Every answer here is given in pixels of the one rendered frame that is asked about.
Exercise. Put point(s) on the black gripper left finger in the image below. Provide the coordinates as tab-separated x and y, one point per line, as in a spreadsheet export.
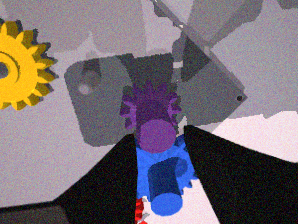
106	194

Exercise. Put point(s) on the purple gear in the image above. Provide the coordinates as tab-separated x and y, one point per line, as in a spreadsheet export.
151	112

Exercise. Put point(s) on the red gear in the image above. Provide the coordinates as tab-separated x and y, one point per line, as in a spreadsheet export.
139	209

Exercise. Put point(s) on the blue gear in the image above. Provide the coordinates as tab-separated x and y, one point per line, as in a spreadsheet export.
162	177

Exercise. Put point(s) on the yellow gear with black stripe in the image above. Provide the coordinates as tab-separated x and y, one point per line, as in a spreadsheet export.
25	66

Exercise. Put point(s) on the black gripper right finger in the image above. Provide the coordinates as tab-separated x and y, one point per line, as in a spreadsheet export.
243	185

